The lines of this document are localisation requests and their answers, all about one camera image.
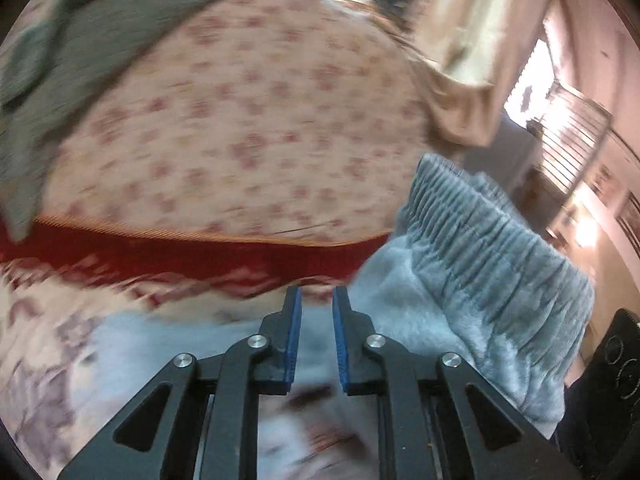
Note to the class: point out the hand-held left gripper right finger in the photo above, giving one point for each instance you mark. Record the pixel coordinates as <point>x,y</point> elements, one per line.
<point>342,340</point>

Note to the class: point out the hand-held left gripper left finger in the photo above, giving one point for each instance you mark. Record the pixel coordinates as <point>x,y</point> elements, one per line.
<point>292,340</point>

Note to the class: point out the blue-grey sweatpants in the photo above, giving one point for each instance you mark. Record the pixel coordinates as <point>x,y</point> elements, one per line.
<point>475,270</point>

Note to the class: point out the red and white fleece blanket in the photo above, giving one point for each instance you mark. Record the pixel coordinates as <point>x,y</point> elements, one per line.
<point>150,255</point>

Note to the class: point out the pink floral quilt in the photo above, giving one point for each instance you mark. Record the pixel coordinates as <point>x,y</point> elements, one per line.
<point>275,110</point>

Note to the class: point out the window grille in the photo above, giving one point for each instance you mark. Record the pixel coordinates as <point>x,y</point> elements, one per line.
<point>575,130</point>

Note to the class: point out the beige curtain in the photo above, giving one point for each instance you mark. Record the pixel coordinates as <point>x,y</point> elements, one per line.
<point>465,35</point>

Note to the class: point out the grey-green fleece jacket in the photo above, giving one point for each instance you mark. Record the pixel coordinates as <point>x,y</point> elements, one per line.
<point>100,35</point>

